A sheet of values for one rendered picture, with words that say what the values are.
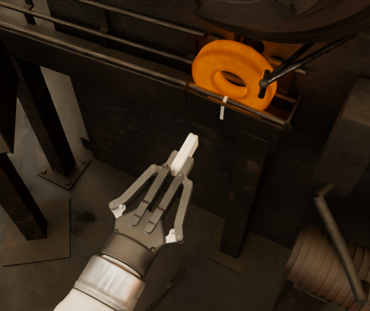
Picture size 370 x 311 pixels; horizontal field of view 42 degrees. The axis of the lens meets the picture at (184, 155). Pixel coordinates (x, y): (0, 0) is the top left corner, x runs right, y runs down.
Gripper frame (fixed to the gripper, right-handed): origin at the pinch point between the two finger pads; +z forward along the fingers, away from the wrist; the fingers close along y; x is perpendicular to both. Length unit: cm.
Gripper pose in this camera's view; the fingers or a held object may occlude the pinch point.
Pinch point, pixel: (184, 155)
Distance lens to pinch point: 78.0
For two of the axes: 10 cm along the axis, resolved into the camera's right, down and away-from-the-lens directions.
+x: -0.4, -4.6, -8.9
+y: 8.9, 3.9, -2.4
